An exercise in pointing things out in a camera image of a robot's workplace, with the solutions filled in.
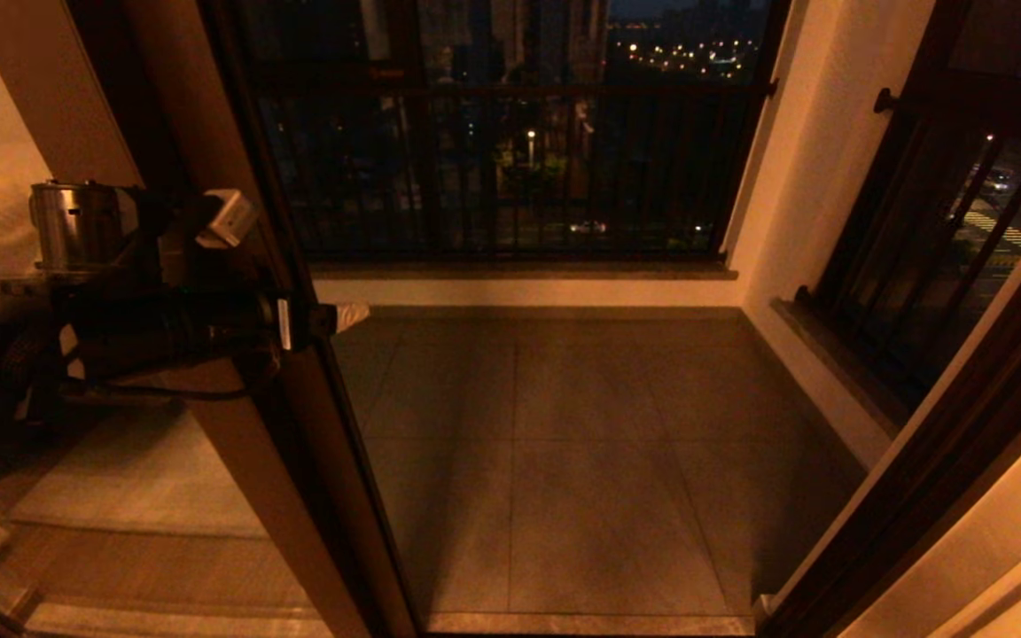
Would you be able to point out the dark brown door jamb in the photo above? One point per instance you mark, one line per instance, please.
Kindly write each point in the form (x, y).
(918, 514)

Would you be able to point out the short stone window sill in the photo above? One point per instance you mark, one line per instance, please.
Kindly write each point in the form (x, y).
(519, 271)

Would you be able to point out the brown-framed sliding glass door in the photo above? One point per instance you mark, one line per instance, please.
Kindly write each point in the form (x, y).
(200, 106)

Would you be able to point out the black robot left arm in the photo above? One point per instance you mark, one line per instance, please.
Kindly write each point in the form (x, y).
(76, 230)

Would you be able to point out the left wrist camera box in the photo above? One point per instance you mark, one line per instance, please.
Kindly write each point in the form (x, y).
(284, 323)

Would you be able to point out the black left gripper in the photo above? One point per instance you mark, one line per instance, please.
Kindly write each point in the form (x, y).
(218, 323)

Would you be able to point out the brown-framed fixed glass panel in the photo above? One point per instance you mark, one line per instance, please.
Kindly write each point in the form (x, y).
(41, 97)

